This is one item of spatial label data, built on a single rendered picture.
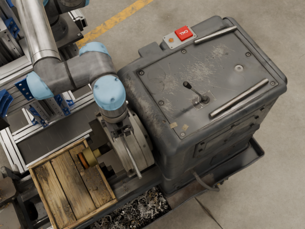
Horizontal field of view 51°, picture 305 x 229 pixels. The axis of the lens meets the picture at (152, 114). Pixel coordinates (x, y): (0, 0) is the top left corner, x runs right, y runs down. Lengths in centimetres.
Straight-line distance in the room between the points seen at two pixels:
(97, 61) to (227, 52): 71
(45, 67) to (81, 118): 162
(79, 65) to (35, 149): 168
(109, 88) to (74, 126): 169
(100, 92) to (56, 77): 13
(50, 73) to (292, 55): 255
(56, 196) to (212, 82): 88
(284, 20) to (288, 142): 122
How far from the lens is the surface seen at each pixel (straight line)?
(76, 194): 157
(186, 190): 188
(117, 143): 124
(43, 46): 90
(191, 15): 322
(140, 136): 125
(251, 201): 249
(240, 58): 140
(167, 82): 130
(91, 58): 84
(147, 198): 186
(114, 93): 77
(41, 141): 248
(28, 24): 97
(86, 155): 136
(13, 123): 262
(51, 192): 161
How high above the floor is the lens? 237
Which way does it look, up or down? 65 degrees down
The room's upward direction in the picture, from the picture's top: 5 degrees counter-clockwise
